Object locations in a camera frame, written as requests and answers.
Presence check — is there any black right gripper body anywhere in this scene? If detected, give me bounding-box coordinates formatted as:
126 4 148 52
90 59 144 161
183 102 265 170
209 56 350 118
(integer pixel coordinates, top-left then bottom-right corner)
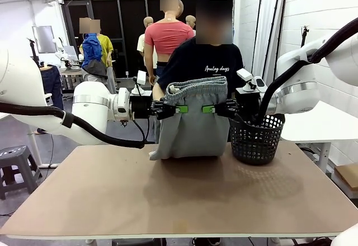
233 88 262 116

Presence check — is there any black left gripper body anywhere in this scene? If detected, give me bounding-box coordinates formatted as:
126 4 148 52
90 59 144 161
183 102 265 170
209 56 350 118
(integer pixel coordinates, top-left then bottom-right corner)
130 94 158 120

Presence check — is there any grey shorts garment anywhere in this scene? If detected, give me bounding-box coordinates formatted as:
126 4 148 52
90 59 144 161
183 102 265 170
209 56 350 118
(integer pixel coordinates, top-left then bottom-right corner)
149 75 232 161

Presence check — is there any person's right forearm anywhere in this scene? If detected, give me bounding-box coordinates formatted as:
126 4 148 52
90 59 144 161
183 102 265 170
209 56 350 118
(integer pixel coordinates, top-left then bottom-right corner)
152 84 168 103

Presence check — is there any black perforated laundry basket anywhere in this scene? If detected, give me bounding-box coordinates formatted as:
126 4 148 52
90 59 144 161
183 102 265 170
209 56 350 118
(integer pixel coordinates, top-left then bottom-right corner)
229 113 286 166

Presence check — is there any person's black printed t-shirt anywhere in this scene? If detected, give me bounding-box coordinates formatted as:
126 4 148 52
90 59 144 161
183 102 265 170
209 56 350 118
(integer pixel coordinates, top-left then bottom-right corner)
156 37 244 101

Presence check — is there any mannequin in cream shirt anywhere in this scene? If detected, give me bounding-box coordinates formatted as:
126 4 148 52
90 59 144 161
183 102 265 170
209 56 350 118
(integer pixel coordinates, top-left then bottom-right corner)
136 16 158 86

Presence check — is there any figure in yellow shirt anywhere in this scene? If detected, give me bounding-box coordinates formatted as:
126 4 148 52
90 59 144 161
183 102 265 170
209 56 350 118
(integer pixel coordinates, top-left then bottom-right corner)
96 32 114 68

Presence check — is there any mannequin in pink top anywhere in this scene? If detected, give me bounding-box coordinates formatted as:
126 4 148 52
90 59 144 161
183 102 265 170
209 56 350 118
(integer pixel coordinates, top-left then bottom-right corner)
144 0 195 86

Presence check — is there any black framed glass partition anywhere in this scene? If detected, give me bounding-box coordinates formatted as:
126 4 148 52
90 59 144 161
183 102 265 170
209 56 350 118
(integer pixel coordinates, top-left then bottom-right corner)
57 0 234 79

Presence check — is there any cluttered metal work table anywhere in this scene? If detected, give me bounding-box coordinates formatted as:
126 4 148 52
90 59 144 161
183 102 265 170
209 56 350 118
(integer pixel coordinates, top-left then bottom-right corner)
59 66 86 92

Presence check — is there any white side table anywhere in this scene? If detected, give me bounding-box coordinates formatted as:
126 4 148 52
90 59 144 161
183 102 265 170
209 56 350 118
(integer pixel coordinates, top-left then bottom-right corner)
280 105 358 174

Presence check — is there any bald beige mannequin head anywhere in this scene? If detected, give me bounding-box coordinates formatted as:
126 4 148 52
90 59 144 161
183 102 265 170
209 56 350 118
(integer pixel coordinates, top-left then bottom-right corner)
185 15 197 30

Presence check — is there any black straight pole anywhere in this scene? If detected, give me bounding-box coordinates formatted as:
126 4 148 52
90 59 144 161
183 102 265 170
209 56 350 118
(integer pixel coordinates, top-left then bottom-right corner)
264 0 289 62

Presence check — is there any black tripod stand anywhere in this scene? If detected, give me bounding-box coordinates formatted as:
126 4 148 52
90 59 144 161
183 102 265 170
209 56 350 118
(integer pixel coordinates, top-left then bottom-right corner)
26 37 43 68

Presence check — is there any brown cardboard box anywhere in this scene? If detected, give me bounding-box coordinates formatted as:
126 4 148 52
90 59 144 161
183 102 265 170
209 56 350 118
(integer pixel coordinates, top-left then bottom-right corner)
333 163 358 192

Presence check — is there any black control box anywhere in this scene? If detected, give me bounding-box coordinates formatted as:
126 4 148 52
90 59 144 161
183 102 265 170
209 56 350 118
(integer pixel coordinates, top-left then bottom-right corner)
111 238 168 246

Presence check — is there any grey plastic stool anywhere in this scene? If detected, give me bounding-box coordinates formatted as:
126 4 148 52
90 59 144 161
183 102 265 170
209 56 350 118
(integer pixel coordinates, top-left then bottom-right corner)
0 144 43 201

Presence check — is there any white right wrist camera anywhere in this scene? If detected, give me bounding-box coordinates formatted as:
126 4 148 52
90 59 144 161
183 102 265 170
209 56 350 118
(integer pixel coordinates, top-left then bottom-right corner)
236 68 254 92

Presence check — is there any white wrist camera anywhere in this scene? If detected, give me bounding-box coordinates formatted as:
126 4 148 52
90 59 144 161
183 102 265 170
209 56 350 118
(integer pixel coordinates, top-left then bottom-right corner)
236 68 254 92
131 70 148 96

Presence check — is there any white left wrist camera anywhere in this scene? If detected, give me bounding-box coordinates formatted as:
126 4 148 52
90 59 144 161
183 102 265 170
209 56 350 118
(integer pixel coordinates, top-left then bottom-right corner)
131 70 148 96

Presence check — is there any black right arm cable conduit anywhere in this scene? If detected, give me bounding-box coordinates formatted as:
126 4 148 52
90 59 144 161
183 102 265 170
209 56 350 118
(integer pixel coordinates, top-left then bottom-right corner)
256 17 358 124

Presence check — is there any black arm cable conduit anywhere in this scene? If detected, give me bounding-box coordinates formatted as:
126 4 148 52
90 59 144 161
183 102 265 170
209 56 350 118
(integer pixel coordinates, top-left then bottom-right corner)
0 101 147 150
256 17 358 124

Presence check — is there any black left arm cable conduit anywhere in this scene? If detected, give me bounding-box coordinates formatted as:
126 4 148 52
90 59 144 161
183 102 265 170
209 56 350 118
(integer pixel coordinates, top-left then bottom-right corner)
0 101 147 150

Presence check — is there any black bent wall pipe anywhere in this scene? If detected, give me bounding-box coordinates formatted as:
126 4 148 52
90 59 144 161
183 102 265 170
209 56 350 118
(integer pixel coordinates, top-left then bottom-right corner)
251 0 276 76

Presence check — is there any small camera on tripod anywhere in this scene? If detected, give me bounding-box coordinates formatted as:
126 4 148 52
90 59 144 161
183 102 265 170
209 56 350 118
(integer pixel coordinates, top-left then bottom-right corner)
300 25 310 49

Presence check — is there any grey wall monitor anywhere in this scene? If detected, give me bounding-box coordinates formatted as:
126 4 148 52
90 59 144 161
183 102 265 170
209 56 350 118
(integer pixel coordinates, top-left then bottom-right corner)
31 25 57 54

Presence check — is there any black cable bundle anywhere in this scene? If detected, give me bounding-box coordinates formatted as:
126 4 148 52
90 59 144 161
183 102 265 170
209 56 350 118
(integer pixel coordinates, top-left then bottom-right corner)
306 236 337 246

